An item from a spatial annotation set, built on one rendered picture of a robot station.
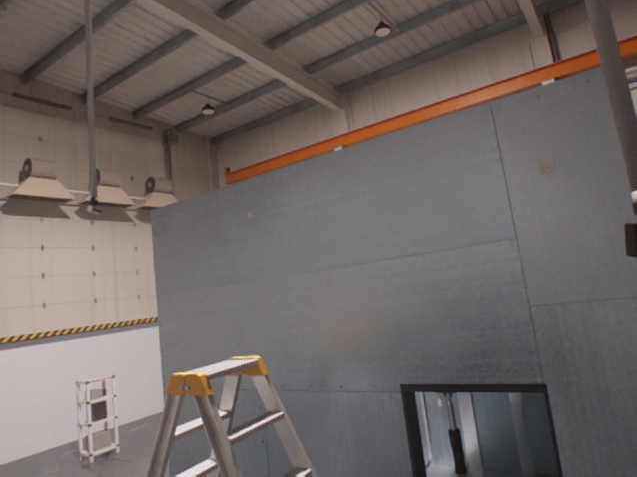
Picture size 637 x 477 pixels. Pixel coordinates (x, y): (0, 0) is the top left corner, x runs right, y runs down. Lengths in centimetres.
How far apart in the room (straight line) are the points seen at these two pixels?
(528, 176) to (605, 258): 39
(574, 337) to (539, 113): 82
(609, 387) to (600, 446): 20
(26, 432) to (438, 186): 1075
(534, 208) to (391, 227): 59
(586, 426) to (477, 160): 102
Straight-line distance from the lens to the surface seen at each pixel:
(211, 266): 272
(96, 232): 1231
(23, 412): 1174
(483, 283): 189
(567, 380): 189
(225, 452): 176
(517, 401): 561
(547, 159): 187
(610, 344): 185
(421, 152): 201
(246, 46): 1008
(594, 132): 187
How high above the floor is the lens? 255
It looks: 9 degrees up
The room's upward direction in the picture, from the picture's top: 7 degrees counter-clockwise
